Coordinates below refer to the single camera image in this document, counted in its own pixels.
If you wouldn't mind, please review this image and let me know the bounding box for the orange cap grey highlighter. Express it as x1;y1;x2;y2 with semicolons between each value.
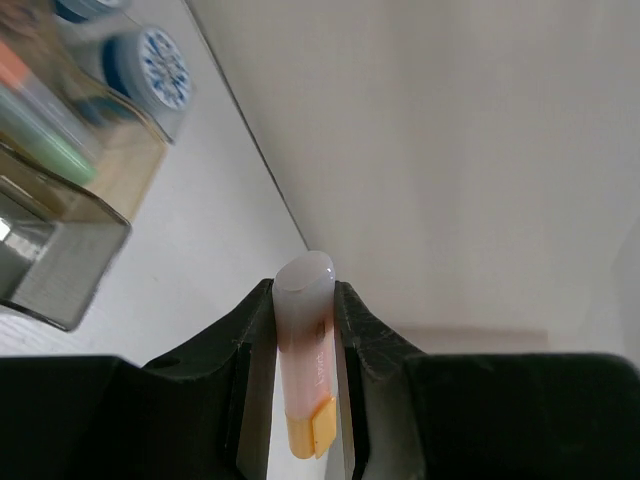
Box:
1;41;101;159

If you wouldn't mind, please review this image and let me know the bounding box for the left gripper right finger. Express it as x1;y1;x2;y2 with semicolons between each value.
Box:
334;282;639;479

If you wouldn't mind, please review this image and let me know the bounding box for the orange pink highlighter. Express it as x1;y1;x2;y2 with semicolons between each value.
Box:
272;251;337;460

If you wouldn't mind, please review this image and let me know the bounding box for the wooden clear organizer container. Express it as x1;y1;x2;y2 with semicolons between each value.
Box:
1;1;169;331

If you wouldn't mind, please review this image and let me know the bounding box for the blue slime jar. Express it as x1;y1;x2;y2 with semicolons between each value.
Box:
54;0;132;24
101;25;192;114

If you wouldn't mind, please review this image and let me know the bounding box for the green cap highlighter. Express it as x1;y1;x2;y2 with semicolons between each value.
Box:
1;86;96;185

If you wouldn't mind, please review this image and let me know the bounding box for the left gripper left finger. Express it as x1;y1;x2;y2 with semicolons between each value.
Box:
1;279;276;479

